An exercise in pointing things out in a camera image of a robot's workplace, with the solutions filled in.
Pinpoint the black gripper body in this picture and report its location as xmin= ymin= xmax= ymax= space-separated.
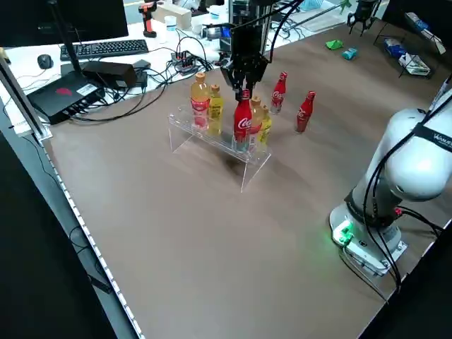
xmin=220 ymin=25 xmax=270 ymax=85
xmin=355 ymin=0 xmax=379 ymax=16

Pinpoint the red cola bottle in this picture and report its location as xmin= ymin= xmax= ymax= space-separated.
xmin=270 ymin=71 xmax=289 ymax=116
xmin=295 ymin=90 xmax=317 ymax=133
xmin=232 ymin=88 xmax=254 ymax=153

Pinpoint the clear acrylic shelf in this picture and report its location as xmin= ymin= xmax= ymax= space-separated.
xmin=167 ymin=104 xmax=273 ymax=194

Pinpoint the blue cracker packet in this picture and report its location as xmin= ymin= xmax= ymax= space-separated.
xmin=383 ymin=37 xmax=407 ymax=57

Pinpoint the yellow drink bottle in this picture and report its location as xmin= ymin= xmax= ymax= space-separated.
xmin=258 ymin=105 xmax=273 ymax=145
xmin=207 ymin=83 xmax=225 ymax=137

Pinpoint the orange tea bottle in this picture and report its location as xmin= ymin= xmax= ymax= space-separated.
xmin=249 ymin=95 xmax=264 ymax=142
xmin=190 ymin=72 xmax=211 ymax=129

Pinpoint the blue white snack packet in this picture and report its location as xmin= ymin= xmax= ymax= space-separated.
xmin=405 ymin=11 xmax=430 ymax=34

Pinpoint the black usb hub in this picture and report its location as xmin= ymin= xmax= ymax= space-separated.
xmin=171 ymin=51 xmax=198 ymax=73

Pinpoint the beige box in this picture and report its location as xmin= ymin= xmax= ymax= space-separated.
xmin=155 ymin=4 xmax=194 ymax=30

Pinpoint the orange power tool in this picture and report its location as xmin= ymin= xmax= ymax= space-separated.
xmin=138 ymin=3 xmax=158 ymax=38

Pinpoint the black rectangular box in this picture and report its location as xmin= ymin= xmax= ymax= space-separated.
xmin=81 ymin=60 xmax=138 ymax=89

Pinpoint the black keyboard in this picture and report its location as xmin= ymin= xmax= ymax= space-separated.
xmin=59 ymin=38 xmax=149 ymax=61

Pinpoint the black mini computer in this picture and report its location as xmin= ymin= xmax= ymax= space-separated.
xmin=26 ymin=70 xmax=107 ymax=125

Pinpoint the black computer monitor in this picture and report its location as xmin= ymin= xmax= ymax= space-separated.
xmin=0 ymin=0 xmax=130 ymax=49

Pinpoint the black wire basket shelf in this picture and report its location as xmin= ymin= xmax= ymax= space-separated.
xmin=373 ymin=10 xmax=446 ymax=79

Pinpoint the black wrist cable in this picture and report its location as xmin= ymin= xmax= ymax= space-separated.
xmin=268 ymin=0 xmax=307 ymax=64

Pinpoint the black arm base cable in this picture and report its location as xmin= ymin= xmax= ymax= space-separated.
xmin=363 ymin=155 xmax=403 ymax=294

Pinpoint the aluminium frame profile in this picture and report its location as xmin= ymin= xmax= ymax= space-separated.
xmin=0 ymin=56 xmax=50 ymax=141

